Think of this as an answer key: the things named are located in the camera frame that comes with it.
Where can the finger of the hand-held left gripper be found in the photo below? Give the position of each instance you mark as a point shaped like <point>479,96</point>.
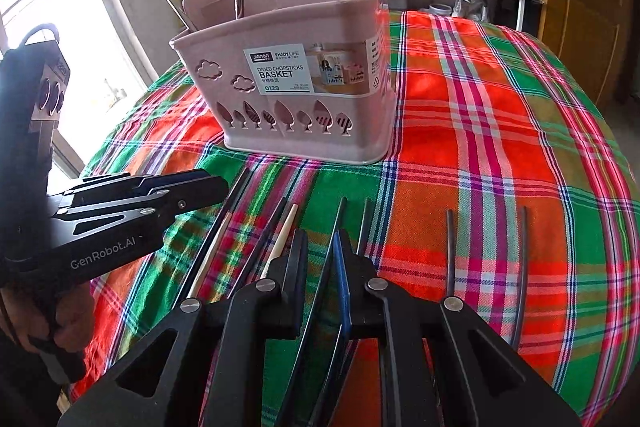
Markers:
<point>185,175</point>
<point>200,194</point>

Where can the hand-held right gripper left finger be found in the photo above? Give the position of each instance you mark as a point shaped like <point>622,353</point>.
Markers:
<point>295,277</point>

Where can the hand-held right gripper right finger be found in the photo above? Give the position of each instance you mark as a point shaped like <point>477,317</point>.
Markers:
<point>342,277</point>

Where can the cream chopstick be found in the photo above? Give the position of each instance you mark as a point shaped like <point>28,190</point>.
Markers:
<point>214,250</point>
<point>281,237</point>

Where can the black chopstick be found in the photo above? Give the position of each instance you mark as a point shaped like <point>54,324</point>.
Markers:
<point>242,183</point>
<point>363,227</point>
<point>271,228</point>
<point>339,217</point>

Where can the pink plastic chopstick basket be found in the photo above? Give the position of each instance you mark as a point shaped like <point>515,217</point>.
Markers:
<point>300,127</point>

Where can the person's left hand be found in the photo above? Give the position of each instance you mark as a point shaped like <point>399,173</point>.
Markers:
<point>75,317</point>

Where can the bright window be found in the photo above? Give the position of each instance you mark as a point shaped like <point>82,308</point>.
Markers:
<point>110,32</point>

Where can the plaid tablecloth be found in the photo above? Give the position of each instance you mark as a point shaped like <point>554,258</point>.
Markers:
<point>500,157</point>

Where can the wooden door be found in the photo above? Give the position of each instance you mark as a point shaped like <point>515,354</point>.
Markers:
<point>590,7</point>

